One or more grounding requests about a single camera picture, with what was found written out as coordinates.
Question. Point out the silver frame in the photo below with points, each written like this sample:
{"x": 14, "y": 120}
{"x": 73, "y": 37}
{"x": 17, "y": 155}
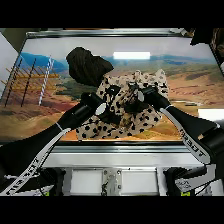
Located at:
{"x": 126, "y": 154}

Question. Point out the cream black-spotted shirt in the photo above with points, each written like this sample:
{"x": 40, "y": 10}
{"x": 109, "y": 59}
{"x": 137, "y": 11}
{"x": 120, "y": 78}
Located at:
{"x": 116, "y": 95}

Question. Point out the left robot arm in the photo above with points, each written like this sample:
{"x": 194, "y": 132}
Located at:
{"x": 36, "y": 143}

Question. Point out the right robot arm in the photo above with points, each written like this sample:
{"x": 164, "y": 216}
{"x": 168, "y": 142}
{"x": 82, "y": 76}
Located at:
{"x": 190, "y": 125}

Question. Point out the dark striped garment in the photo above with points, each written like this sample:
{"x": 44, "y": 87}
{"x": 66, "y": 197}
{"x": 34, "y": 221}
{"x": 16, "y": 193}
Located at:
{"x": 87, "y": 65}

